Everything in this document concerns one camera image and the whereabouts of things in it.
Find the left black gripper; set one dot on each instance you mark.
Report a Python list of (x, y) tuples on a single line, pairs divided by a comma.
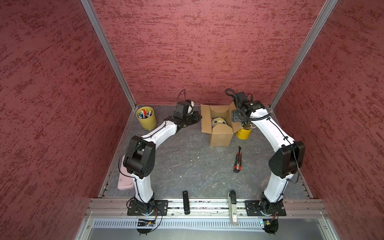
[(196, 119)]

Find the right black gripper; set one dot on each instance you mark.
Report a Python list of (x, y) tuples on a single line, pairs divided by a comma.
[(235, 116)]

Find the brown cardboard express box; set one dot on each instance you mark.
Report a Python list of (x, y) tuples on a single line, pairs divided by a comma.
[(221, 134)]

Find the red black utility knife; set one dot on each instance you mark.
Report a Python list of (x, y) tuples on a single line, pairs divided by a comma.
[(238, 161)]

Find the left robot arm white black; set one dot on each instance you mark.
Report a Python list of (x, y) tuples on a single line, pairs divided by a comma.
[(139, 157)]

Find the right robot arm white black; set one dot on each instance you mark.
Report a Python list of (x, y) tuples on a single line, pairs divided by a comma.
[(286, 161)]

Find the white yellow toy in box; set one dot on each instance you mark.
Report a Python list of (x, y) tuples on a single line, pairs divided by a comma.
[(218, 121)]

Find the yellow pen cup right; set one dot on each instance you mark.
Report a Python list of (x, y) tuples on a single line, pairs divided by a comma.
[(245, 132)]

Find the yellow pen cup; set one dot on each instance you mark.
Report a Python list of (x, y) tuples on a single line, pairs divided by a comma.
[(147, 118), (245, 132)]

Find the yellow pen cup left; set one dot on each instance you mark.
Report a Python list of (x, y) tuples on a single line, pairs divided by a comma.
[(147, 118)]

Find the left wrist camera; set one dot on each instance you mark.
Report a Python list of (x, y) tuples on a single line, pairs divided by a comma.
[(185, 107)]

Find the grey black clamp handle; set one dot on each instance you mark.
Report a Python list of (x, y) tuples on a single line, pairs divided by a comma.
[(232, 203)]

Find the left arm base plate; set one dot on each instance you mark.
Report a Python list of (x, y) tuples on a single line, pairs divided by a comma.
[(137, 208)]

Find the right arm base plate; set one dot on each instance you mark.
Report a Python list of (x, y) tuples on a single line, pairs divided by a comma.
[(263, 208)]

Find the aluminium frame rail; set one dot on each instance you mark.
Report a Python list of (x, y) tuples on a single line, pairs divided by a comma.
[(207, 208)]

